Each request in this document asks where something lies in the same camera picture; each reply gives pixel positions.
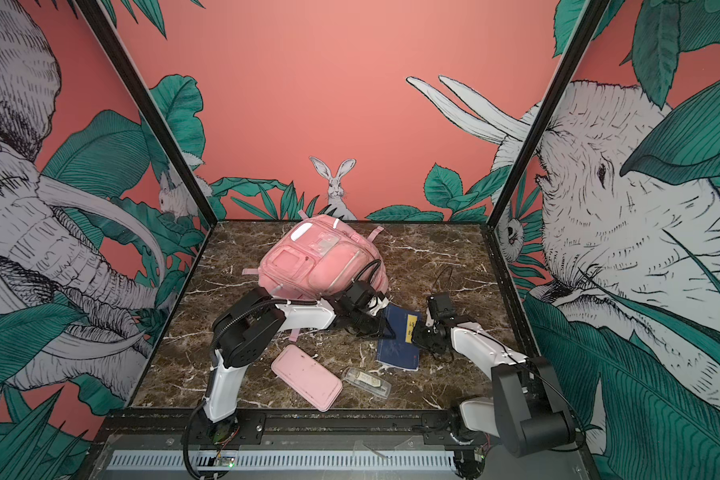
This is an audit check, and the dark blue notebook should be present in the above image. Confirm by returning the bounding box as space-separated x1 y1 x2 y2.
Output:
376 304 420 371

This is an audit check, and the pink student backpack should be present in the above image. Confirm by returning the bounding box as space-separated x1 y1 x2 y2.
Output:
242 214 389 300

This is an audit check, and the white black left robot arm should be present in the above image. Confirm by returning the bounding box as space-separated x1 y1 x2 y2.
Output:
203 281 392 424

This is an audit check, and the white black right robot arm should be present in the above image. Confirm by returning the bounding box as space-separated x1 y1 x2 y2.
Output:
411 321 581 458

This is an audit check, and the clear plastic eraser box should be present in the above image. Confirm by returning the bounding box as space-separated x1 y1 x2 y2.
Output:
342 367 391 399

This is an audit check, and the pink pencil case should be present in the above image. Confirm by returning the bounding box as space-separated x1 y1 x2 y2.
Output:
271 345 342 412

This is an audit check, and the white ventilation grille strip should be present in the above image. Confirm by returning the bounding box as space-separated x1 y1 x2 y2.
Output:
106 450 455 473

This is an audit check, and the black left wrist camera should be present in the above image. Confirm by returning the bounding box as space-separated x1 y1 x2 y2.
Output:
340 280 389 316

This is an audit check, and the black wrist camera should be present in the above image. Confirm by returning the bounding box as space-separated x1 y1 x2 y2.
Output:
426 293 457 326
340 280 389 316

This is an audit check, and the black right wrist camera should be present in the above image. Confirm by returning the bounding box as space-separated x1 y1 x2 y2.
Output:
426 293 457 326

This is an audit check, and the black front mounting rail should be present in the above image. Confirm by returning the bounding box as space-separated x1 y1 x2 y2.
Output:
93 407 499 448

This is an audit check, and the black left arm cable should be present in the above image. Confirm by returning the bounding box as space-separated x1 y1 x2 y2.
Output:
209 296 289 361

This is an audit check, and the black right corner frame post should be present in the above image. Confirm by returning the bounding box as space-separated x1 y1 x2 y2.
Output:
487 0 609 228

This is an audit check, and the black corner frame post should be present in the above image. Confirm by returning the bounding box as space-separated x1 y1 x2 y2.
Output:
75 0 218 229
487 0 609 228

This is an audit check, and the black left corner frame post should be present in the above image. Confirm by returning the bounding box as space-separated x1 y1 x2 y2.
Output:
75 0 218 229

